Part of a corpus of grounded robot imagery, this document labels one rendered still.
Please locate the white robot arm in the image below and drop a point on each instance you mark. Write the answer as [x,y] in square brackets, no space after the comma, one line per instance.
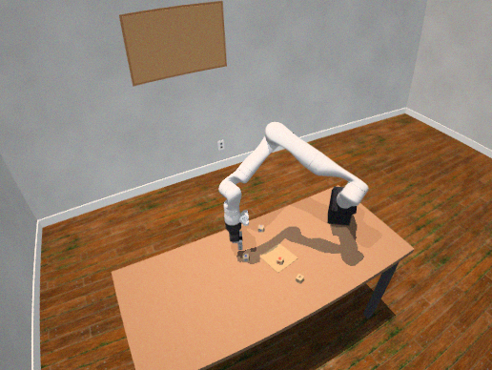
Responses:
[276,134]

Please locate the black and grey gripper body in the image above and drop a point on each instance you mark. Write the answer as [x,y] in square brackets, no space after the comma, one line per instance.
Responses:
[233,224]

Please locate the tan flat mat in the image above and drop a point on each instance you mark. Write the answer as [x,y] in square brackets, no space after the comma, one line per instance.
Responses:
[270,257]

